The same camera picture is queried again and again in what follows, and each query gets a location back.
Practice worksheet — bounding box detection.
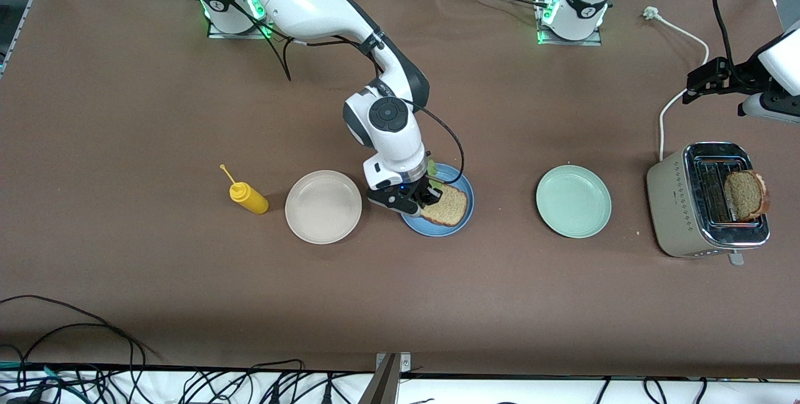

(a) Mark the yellow mustard squeeze bottle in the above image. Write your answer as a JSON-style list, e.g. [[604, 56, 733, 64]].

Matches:
[[219, 164, 269, 215]]

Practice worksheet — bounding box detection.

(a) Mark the white toaster power cord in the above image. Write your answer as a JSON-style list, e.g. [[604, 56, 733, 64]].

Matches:
[[642, 6, 710, 162]]

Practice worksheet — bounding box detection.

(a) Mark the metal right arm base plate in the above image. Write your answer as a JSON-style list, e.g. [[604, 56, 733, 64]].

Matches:
[[206, 0, 277, 40]]

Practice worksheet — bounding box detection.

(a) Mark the brown bread slice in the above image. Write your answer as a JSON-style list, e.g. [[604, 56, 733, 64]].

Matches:
[[420, 185, 469, 227], [724, 169, 771, 222]]

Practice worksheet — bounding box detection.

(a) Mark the beige chrome two-slot toaster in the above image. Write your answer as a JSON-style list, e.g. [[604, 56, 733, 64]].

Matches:
[[646, 141, 771, 267]]

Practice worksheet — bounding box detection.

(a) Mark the mint green round plate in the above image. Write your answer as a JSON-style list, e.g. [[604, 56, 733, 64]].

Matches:
[[535, 164, 613, 240]]

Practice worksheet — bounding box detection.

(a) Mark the silver metal edge bracket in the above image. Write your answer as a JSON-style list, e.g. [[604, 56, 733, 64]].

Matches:
[[375, 352, 412, 373]]

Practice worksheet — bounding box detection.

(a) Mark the beige round plate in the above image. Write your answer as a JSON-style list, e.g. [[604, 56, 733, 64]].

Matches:
[[284, 169, 363, 245]]

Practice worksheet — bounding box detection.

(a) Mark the dark grey metal post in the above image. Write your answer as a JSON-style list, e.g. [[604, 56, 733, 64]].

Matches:
[[357, 354, 401, 404]]

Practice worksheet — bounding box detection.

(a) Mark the thin black cable loop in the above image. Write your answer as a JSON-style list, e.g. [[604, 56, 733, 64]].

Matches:
[[0, 295, 160, 367]]

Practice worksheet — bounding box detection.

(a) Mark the blue round plate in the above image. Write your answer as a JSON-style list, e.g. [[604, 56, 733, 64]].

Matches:
[[400, 163, 475, 237]]

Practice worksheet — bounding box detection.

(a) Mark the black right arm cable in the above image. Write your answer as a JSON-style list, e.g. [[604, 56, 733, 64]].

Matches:
[[219, 0, 466, 186]]

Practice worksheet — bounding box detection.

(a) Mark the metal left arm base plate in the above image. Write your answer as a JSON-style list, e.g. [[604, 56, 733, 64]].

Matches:
[[533, 0, 604, 47]]

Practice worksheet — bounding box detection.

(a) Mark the teal cable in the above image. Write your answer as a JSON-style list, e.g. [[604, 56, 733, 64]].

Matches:
[[0, 360, 85, 401]]

